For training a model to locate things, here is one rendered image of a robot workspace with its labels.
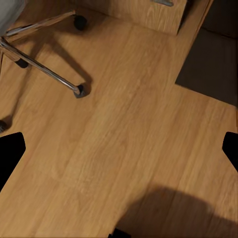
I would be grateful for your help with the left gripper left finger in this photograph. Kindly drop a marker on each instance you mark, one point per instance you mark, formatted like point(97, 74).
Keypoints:
point(12, 148)

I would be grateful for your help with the cabinet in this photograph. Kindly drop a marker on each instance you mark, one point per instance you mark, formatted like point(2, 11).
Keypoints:
point(165, 16)
point(211, 64)

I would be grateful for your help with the swivel chair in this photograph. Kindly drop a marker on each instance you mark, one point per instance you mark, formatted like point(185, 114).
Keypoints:
point(10, 11)

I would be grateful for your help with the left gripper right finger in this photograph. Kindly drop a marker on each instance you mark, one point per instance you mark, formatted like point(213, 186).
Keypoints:
point(230, 148)

